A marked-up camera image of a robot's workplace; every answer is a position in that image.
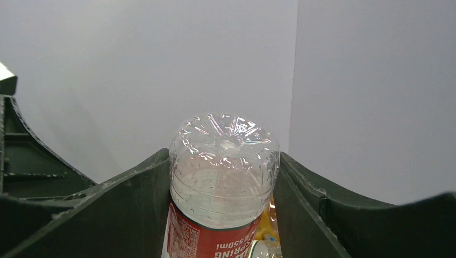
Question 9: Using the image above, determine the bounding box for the clear bottle red blue label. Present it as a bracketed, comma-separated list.
[162, 113, 280, 257]

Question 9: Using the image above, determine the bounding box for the clear bottle blue white label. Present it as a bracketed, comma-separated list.
[247, 240, 283, 258]

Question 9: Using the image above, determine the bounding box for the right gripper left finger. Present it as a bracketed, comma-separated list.
[1, 148, 170, 257]

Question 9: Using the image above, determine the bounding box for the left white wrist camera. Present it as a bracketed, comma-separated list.
[0, 63, 18, 96]

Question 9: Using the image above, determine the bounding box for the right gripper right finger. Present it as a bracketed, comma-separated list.
[273, 153, 455, 257]

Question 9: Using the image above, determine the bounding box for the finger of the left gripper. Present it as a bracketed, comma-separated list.
[1, 95, 96, 198]

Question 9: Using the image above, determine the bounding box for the yellow honey pomelo drink bottle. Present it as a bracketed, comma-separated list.
[254, 195, 280, 242]

